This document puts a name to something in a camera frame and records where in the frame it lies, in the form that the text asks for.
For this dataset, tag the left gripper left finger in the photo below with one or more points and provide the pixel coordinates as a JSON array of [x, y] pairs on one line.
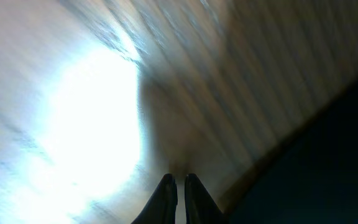
[[161, 206]]

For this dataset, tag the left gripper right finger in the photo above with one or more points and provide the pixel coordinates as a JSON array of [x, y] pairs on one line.
[[200, 206]]

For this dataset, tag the black t-shirt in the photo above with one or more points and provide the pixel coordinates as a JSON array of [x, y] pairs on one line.
[[316, 179]]

